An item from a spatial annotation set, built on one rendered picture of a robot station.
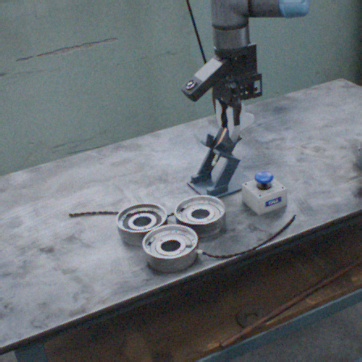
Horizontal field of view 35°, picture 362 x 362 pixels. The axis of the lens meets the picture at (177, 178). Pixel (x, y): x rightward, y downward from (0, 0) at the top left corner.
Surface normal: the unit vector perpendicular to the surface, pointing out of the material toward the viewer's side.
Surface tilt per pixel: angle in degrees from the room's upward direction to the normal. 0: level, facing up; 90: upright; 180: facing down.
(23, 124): 90
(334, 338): 0
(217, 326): 0
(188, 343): 0
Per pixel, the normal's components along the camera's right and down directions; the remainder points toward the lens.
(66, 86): 0.42, 0.43
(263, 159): -0.10, -0.86
